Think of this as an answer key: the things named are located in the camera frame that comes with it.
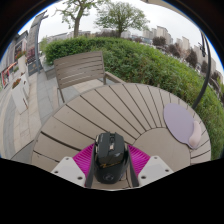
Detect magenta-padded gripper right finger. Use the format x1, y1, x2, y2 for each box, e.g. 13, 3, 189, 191
126, 143, 175, 188

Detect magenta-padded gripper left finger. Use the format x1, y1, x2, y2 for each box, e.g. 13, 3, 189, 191
50, 143, 98, 188

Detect black computer mouse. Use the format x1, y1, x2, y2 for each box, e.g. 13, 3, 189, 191
93, 131, 130, 185

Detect lilac mouse pad with wrist rest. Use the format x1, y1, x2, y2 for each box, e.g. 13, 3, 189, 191
162, 102, 203, 150

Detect white planter box with flowers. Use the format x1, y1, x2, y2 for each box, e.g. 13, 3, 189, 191
14, 51, 30, 80
10, 78, 30, 115

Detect brown slatted outdoor chair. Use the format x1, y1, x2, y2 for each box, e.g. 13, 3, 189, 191
53, 50, 126, 104

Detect green hedge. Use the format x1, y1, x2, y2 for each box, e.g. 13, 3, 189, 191
44, 35, 224, 160

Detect curved black umbrella pole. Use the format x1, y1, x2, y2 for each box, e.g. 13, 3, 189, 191
191, 31, 213, 110

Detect tall grey sign pillar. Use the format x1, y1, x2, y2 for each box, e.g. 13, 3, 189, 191
25, 9, 50, 76

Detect distant apartment buildings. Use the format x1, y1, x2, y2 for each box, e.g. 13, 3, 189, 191
142, 25, 192, 52

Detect sparse bare-trunk tree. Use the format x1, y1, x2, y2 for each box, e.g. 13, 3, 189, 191
54, 0, 102, 39

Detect leafy round green tree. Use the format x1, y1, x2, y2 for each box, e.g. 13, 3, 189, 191
94, 1, 150, 38

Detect beige umbrella canopy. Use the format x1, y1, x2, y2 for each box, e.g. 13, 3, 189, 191
139, 0, 178, 10

